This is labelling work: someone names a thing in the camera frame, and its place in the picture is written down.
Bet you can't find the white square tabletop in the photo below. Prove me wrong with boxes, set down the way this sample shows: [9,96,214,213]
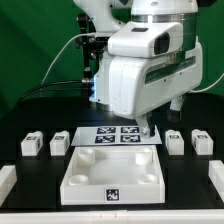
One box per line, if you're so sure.
[60,145,165,205]

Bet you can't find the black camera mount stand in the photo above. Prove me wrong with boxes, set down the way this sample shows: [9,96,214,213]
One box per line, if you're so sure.
[76,14,97,79]

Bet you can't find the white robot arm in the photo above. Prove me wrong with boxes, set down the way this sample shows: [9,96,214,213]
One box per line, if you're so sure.
[73,0,202,138]

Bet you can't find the black cable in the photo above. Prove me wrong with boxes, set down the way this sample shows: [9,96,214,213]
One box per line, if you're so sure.
[14,79,93,107]

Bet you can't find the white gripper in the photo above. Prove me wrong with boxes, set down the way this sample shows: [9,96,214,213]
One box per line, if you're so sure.
[109,42,203,138]

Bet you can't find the white cable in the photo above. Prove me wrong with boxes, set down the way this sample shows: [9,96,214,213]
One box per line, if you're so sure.
[41,32,98,86]
[189,73,224,94]

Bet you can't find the white front obstacle rail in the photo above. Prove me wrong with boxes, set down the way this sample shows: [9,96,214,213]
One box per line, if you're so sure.
[0,209,224,224]

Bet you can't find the white left obstacle rail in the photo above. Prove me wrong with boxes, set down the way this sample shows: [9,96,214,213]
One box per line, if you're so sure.
[0,165,17,207]

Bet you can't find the white cable right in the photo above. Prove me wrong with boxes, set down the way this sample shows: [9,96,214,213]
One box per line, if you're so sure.
[189,73,224,94]

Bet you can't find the white sheet with tags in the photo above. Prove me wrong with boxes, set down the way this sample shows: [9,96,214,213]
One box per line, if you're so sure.
[71,126,162,146]

